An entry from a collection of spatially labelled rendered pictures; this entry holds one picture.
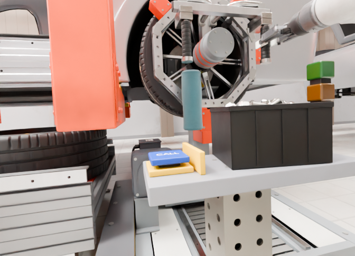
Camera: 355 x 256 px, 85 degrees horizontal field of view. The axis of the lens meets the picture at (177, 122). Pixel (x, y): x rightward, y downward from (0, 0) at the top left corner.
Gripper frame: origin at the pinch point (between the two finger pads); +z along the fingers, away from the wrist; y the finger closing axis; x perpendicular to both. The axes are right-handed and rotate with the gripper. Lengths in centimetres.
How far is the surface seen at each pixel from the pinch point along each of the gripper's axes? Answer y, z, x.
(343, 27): 310, 199, 109
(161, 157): -50, -37, -35
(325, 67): -12.7, -36.0, -18.6
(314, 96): -13.9, -34.4, -24.7
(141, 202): -53, 8, -64
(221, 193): -42, -43, -40
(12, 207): -92, -4, -54
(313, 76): -13.9, -34.0, -20.3
